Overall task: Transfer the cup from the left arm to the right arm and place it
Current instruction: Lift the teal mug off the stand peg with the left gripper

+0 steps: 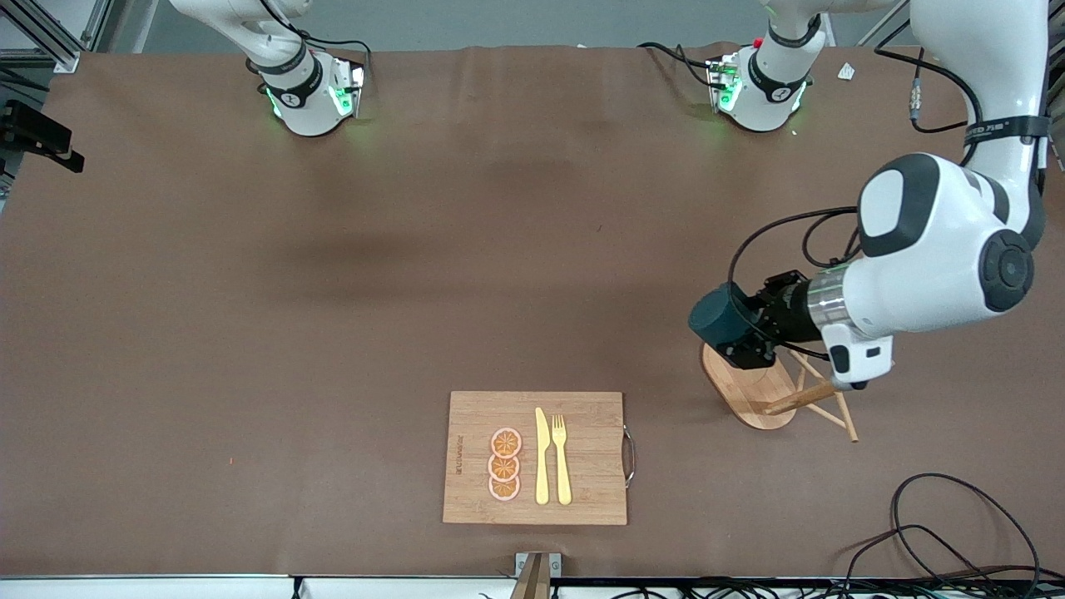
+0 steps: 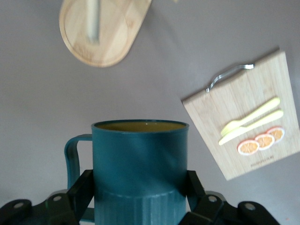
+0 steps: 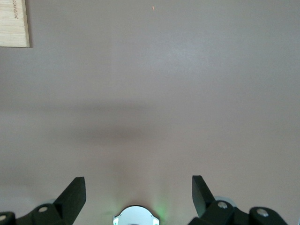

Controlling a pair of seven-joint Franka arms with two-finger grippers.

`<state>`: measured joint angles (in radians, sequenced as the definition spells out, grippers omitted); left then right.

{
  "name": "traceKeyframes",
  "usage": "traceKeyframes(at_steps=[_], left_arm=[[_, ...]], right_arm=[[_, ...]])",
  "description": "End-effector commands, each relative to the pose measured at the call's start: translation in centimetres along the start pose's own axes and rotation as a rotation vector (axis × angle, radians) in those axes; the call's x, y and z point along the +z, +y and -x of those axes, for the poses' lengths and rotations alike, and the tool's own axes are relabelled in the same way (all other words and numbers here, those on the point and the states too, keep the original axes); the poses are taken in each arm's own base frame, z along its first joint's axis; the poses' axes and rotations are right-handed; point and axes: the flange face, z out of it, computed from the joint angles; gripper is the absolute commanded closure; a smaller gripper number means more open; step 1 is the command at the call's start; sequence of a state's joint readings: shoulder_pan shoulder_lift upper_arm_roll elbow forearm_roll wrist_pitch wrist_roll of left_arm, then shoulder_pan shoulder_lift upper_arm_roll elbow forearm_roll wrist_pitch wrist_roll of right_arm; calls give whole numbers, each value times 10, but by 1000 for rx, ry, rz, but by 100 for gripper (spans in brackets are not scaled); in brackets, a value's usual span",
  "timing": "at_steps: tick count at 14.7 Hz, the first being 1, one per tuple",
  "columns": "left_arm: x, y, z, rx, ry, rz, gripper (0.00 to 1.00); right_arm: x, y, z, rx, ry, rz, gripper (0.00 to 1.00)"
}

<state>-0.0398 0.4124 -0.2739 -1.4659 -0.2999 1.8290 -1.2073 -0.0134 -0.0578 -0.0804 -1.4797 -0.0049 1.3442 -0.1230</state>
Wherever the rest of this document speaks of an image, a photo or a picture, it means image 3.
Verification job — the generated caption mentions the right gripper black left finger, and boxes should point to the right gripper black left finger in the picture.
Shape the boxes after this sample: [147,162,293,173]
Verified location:
[0,177,87,225]

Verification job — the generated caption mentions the wooden cutting board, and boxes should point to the wooden cutting board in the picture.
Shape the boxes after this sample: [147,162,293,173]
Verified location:
[0,0,30,48]

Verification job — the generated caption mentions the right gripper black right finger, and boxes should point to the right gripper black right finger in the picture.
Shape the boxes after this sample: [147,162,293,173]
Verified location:
[188,175,289,225]

